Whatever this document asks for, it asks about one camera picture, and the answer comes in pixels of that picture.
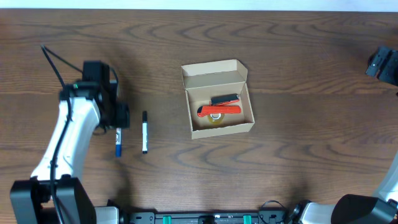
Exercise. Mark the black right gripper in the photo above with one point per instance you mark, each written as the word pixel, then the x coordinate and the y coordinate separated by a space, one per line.
pixel 376 62

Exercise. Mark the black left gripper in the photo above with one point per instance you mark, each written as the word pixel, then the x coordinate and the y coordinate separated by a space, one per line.
pixel 122 116

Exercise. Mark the blue capped marker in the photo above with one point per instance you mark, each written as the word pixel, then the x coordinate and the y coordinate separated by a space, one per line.
pixel 118 151

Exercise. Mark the red utility knife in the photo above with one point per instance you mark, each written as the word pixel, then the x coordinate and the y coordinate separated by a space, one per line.
pixel 208 110

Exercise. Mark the yellow tape roll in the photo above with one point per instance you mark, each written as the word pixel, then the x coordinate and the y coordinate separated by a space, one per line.
pixel 215 118

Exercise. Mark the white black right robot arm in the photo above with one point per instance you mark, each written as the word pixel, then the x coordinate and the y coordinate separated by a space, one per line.
pixel 381 206

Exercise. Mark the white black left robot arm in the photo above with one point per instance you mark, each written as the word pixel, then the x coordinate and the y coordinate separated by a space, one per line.
pixel 54 192

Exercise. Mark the black capped marker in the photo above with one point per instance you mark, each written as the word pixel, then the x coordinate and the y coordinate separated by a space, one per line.
pixel 144 132

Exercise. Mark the brown cardboard box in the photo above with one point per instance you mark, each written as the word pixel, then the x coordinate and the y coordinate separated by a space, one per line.
pixel 202 81

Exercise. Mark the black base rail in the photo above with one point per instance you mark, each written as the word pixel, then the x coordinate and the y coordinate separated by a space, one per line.
pixel 263 216

